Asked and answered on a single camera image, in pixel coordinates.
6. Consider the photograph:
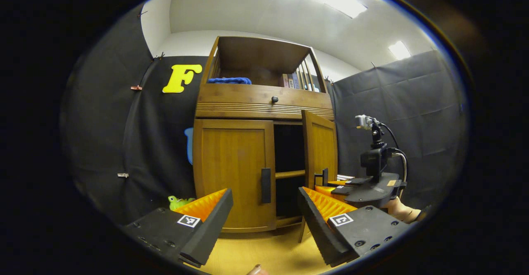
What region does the small ceiling light panel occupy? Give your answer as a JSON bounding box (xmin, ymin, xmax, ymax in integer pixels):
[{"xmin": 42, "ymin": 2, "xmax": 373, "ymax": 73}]
[{"xmin": 388, "ymin": 40, "xmax": 412, "ymax": 60}]

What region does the wooden shoe cabinet door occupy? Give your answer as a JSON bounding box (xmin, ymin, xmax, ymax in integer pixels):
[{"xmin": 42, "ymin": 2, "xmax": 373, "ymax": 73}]
[
  {"xmin": 193, "ymin": 119, "xmax": 276, "ymax": 232},
  {"xmin": 298, "ymin": 110, "xmax": 338, "ymax": 243}
]

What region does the green frog toy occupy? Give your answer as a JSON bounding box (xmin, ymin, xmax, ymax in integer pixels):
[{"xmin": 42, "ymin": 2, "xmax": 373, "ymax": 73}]
[{"xmin": 168, "ymin": 196, "xmax": 195, "ymax": 211}]

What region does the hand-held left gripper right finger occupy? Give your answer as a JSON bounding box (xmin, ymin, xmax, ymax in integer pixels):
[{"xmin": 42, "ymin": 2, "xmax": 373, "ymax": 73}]
[{"xmin": 298, "ymin": 186, "xmax": 412, "ymax": 267}]

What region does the black backdrop cloth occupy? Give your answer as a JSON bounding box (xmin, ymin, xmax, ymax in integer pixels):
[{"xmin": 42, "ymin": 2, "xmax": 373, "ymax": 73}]
[{"xmin": 60, "ymin": 4, "xmax": 469, "ymax": 226}]

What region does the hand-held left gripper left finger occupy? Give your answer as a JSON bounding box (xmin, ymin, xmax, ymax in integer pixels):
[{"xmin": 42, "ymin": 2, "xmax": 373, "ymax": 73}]
[{"xmin": 124, "ymin": 188, "xmax": 234, "ymax": 267}]

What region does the wooden double-door shoe cabinet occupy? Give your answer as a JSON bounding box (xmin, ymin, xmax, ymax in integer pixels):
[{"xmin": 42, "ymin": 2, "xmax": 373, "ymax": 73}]
[{"xmin": 192, "ymin": 36, "xmax": 339, "ymax": 243}]

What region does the wooden cabinet drawer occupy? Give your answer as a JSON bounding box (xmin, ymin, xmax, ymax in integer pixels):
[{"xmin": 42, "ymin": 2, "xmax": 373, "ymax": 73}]
[{"xmin": 195, "ymin": 84, "xmax": 334, "ymax": 121}]

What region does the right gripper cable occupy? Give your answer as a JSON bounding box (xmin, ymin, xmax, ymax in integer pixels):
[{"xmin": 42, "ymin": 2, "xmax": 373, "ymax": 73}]
[{"xmin": 380, "ymin": 122, "xmax": 408, "ymax": 184}]

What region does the blue folded cloth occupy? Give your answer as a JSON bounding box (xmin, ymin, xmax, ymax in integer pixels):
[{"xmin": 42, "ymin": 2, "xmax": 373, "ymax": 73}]
[{"xmin": 207, "ymin": 77, "xmax": 252, "ymax": 85}]

